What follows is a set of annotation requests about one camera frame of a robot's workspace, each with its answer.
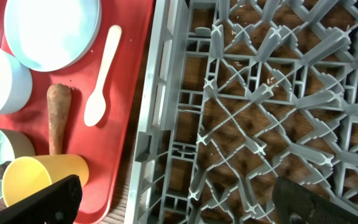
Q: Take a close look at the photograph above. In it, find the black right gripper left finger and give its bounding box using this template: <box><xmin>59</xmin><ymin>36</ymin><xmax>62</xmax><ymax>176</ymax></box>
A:
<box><xmin>0</xmin><ymin>174</ymin><xmax>83</xmax><ymax>224</ymax></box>

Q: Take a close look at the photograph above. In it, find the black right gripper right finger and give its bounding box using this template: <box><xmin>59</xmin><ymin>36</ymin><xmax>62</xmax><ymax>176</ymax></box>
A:
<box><xmin>272</xmin><ymin>177</ymin><xmax>358</xmax><ymax>224</ymax></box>

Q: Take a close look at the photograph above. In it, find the yellow plastic cup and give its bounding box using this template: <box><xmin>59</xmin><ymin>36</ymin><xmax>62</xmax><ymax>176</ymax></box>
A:
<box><xmin>2</xmin><ymin>154</ymin><xmax>89</xmax><ymax>207</ymax></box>

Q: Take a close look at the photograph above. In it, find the white plastic spoon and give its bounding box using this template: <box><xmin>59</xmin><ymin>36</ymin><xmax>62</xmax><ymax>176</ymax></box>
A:
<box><xmin>84</xmin><ymin>25</ymin><xmax>122</xmax><ymax>127</ymax></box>

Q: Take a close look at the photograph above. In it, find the light blue bowl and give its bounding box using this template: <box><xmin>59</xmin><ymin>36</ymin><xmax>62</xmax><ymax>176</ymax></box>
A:
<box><xmin>0</xmin><ymin>49</ymin><xmax>33</xmax><ymax>115</ymax></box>

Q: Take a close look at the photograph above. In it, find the grey dishwasher rack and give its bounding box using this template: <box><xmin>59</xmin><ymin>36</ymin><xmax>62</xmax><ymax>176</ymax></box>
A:
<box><xmin>124</xmin><ymin>0</ymin><xmax>358</xmax><ymax>223</ymax></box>

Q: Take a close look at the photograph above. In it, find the brown carrot-like vegetable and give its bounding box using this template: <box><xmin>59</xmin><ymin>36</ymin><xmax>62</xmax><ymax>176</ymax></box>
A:
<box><xmin>47</xmin><ymin>83</ymin><xmax>71</xmax><ymax>155</ymax></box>

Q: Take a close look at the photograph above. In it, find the light blue plate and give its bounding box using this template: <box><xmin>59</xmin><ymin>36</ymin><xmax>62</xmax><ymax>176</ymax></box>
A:
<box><xmin>4</xmin><ymin>0</ymin><xmax>102</xmax><ymax>72</ymax></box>

